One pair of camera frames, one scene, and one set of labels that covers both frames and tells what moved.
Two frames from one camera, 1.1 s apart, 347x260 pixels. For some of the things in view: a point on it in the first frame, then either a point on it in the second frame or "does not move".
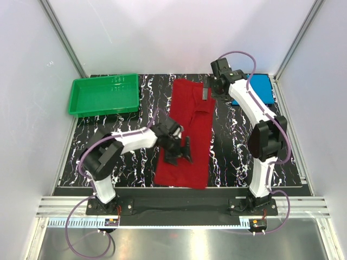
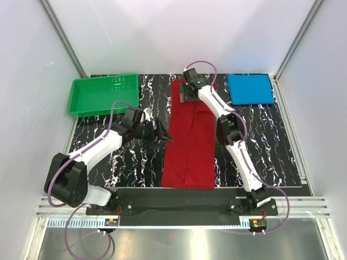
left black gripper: (183, 151) → (160, 133)
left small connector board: (111, 222) does not move
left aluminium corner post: (62, 37) does not move
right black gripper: (205, 88) → (182, 88)
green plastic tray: (104, 95) does not move
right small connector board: (258, 223) does not move
